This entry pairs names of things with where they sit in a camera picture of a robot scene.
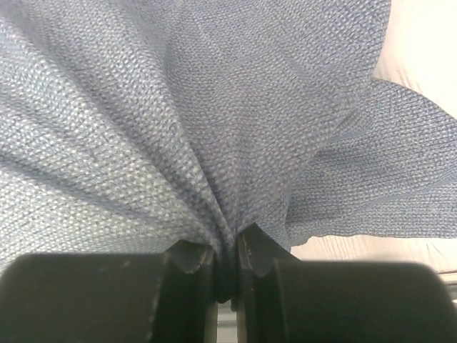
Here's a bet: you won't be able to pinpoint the grey striped pillowcase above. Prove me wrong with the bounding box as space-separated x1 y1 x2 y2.
0 0 457 272

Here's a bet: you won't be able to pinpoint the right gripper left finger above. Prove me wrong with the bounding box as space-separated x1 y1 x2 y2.
1 242 217 342

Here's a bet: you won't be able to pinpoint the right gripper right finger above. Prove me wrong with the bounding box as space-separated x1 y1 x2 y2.
236 225 456 342

